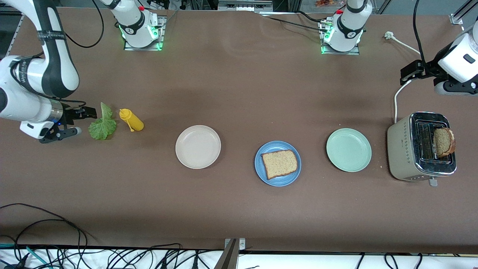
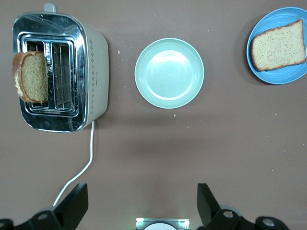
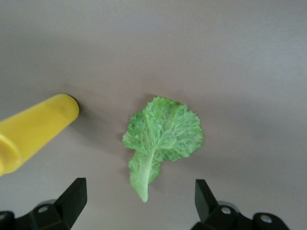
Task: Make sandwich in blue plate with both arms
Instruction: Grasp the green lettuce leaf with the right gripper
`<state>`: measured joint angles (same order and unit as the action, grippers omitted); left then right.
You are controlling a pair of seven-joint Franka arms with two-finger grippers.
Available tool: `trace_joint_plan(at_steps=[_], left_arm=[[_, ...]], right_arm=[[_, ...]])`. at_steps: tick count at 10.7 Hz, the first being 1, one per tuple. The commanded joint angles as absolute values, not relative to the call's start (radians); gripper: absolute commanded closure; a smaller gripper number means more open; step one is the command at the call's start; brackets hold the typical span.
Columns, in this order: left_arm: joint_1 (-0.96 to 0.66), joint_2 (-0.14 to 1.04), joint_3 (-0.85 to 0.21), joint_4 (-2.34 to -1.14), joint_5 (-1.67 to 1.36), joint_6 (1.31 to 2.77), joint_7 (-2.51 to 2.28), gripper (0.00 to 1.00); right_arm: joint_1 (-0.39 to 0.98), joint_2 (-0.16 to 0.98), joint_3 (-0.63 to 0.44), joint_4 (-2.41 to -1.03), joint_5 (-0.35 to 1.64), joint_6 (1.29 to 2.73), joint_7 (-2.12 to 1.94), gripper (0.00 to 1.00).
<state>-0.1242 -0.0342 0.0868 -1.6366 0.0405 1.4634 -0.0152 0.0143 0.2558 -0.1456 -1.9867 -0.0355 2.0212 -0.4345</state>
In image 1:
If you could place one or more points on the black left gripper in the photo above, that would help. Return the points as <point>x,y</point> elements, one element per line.
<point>429,69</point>

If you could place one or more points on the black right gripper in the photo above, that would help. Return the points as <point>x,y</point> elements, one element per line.
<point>69,115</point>

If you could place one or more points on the green lettuce leaf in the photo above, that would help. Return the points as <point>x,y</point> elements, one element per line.
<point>102,129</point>

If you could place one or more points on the brown bread slice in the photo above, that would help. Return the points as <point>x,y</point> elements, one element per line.
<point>280,164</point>
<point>443,142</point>

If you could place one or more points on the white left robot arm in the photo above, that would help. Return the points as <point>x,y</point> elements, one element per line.
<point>343,43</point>

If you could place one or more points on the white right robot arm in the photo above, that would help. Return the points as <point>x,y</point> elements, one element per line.
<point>22,104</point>

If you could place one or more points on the light green round plate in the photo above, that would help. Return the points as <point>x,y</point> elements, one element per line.
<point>348,150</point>

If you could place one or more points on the beige round plate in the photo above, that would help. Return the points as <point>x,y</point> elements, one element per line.
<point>198,147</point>

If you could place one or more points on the blue round plate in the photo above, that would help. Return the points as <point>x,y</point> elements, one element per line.
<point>278,182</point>

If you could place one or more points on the yellow mustard squeeze bottle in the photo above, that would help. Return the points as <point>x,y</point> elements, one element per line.
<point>134,122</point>

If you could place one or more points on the beige chrome toaster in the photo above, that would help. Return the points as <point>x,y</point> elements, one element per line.
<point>403,149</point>

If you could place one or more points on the orange snack packet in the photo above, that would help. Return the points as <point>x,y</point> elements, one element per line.
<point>325,3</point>

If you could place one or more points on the grey power strip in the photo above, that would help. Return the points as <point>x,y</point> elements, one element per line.
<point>242,5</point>

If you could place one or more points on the grey metal pole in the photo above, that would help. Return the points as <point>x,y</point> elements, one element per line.
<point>227,259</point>

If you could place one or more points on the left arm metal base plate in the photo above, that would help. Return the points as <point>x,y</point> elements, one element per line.
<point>353,52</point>

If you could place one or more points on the aluminium frame profile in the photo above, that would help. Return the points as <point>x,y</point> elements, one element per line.
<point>457,17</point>

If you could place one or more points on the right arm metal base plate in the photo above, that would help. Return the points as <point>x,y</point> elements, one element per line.
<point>163,26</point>

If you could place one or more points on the silver metal bracket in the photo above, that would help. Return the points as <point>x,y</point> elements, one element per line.
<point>242,244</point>

